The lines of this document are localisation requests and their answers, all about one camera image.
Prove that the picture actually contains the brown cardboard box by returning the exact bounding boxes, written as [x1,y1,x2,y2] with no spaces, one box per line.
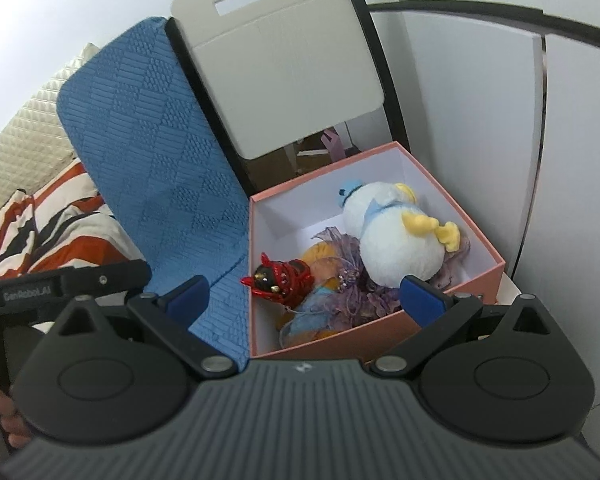
[244,132,333,196]

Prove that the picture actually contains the red mask toy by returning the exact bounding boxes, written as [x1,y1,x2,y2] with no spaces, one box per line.
[240,253,314,309]

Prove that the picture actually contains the person's left hand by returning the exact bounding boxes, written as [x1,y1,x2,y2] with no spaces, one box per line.
[0,377,28,438]

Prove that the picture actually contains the orange striped blanket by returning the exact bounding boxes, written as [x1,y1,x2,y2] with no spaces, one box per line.
[0,157,151,341]

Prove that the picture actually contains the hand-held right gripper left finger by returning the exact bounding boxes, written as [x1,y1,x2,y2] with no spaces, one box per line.
[55,275,238,377]

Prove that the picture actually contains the pink storage box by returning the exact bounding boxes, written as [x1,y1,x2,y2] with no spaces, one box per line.
[248,141,507,362]

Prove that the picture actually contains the blue quilted mat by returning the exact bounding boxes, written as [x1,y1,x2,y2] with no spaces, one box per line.
[56,16,255,363]

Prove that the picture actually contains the orange bear plush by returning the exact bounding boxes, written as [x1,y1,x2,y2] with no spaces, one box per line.
[279,241,366,347]

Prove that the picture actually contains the purple organza flower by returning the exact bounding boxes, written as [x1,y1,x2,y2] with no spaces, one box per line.
[307,226,475,328]

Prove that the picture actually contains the pink bag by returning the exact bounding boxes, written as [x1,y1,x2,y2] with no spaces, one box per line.
[322,129,353,162]

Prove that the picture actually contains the beige chair back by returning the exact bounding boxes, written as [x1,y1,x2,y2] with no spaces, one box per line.
[164,0,417,197]

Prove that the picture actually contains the blue white duck plush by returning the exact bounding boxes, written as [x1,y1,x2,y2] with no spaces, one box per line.
[337,179,462,287]

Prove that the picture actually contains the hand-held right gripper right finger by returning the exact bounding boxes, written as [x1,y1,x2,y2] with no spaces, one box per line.
[370,274,551,377]

